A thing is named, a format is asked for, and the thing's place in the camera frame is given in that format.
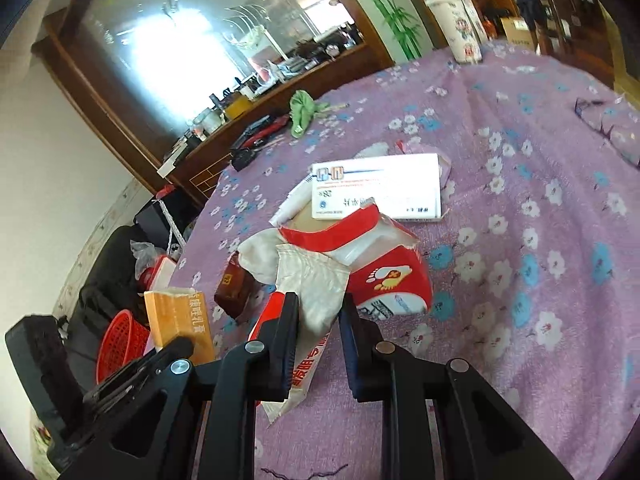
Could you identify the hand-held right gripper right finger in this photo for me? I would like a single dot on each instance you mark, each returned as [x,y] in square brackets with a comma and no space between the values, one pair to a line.
[350,355]

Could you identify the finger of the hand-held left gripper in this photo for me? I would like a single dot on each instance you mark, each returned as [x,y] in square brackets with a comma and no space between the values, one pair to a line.
[145,367]

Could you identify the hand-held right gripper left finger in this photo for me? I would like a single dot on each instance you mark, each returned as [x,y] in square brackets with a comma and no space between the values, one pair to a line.
[285,350]

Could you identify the red plastic basket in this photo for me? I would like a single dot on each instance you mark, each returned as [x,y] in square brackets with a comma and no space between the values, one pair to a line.
[117,345]

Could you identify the orange cardboard box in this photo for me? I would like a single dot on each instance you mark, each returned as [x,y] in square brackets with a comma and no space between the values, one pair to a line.
[172,312]

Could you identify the white bag with red print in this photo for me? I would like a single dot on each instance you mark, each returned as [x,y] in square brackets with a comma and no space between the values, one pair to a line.
[315,285]

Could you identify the small brown box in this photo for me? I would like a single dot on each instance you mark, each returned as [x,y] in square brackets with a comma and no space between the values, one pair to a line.
[232,285]

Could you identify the torn red carton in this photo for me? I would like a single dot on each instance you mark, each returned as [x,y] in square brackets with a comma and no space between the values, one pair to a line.
[400,280]

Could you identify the white tissue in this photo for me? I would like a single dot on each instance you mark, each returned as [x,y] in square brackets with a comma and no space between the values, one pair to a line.
[257,255]

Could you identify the white medicine box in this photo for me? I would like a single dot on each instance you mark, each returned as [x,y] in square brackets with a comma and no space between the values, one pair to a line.
[380,185]

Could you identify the red and white container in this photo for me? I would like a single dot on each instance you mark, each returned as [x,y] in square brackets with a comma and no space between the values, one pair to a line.
[157,272]

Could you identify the black sofa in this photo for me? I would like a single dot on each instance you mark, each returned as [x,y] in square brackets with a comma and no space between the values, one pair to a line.
[100,270]

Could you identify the clear plastic bag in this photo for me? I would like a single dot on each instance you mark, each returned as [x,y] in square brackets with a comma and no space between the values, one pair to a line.
[142,257]

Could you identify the white tube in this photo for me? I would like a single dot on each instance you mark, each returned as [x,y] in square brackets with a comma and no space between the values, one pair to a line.
[292,205]

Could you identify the black paper bag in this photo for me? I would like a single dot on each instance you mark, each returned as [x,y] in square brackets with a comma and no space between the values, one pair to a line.
[155,220]

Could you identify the wooden sideboard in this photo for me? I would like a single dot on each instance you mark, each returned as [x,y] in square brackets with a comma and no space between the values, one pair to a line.
[210,170]

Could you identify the black key pouch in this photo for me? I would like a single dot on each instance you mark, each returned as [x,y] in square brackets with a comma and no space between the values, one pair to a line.
[243,159]

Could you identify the black red tool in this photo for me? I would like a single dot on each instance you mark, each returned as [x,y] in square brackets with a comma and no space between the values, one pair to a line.
[262,130]

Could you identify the green cloth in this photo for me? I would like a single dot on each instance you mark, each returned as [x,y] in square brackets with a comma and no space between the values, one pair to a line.
[302,110]

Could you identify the metal pot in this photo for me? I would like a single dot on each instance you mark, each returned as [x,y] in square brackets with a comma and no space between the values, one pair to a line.
[207,119]

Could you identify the eyeglasses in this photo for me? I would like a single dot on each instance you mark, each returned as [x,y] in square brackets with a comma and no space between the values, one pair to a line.
[607,132]

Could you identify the white printed tumbler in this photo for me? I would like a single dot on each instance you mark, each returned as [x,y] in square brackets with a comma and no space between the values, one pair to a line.
[455,25]

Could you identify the large wall mirror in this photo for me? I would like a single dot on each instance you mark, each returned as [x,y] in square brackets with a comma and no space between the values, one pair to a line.
[175,35]

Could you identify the green bamboo wall sticker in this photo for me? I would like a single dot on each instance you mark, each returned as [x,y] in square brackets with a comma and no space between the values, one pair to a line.
[395,10]

